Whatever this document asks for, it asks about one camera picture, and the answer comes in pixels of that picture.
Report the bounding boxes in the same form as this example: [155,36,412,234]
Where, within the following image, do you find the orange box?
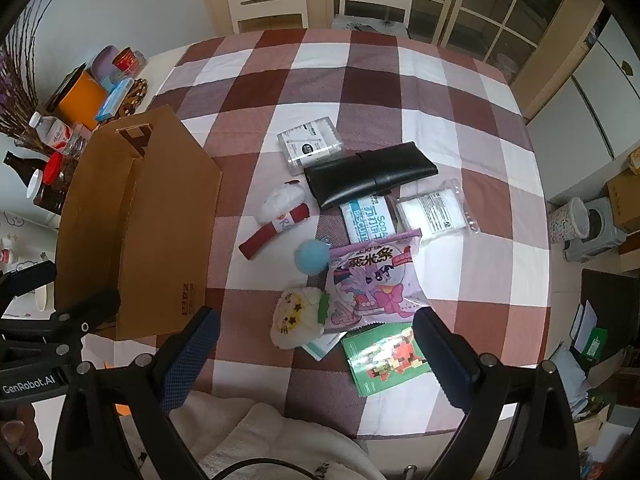
[57,71,108,131]

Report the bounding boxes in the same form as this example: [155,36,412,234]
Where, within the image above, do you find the dried branches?
[0,0,81,136]

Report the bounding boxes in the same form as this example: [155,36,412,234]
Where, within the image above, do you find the clear water bottle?
[28,112,93,156]

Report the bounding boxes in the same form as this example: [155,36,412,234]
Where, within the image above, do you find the purple cup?
[91,45,132,81]

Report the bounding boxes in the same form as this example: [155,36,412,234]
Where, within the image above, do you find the brown white checked tablecloth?
[82,27,551,441]

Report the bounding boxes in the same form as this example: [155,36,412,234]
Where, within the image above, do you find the white fleece clothing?
[120,390,388,480]

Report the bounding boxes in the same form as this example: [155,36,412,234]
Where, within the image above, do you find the patterned seat cushion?
[330,15,412,37]

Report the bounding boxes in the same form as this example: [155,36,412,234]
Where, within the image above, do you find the blue tissue box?
[95,78,136,122]

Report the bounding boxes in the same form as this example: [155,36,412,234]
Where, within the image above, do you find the white cabinet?
[525,15,640,203]

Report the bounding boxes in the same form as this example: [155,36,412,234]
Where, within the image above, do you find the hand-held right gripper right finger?
[411,306,583,480]

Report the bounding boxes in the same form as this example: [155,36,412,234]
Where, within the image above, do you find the brown glass bottle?
[4,151,51,177]

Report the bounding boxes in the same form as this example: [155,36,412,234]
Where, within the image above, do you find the patterned waste bin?
[549,196,591,246]

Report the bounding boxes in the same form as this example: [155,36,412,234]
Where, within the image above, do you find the clear packet of white pads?
[395,179,481,247]

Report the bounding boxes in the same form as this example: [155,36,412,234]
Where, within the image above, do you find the grey plastic stool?
[562,197,626,263]

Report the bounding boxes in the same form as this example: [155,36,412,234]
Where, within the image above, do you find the blue pompom ball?
[298,239,331,275]

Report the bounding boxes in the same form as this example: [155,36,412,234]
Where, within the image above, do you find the jar with red lid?
[34,152,81,216]

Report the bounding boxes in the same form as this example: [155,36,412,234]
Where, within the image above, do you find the person's left hand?
[0,404,36,461]

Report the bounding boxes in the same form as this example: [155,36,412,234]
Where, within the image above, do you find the blue white biscuit packet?
[339,195,401,246]

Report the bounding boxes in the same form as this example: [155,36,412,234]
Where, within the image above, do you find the purple cartoon snack bag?
[322,229,431,333]

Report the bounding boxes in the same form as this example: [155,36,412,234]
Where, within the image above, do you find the brown cardboard box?
[54,105,223,342]

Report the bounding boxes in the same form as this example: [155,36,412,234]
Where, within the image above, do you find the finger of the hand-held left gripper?
[47,287,122,335]
[0,260,57,306]

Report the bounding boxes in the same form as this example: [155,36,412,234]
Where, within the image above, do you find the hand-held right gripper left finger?
[52,305,223,480]

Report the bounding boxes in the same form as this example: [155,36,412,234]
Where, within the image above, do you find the red can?
[111,47,148,73]

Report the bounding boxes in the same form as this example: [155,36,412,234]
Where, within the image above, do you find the plate of brown snacks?
[117,78,149,117]

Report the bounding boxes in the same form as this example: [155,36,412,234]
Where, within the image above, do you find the glass panel door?
[410,0,606,121]

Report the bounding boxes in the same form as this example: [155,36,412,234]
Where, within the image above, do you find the white plush with star eyes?
[269,286,333,348]

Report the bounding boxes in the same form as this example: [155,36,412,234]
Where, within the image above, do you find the white teal paper packet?
[301,330,351,362]

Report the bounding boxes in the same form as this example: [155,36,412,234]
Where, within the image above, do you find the green printed box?
[341,322,432,398]

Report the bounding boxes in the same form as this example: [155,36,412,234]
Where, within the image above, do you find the black cable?
[205,456,321,480]

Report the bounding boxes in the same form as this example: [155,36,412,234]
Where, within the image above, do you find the small cardboard box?
[607,167,640,233]

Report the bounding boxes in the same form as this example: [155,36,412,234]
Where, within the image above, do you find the black leather pouch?
[304,141,439,211]

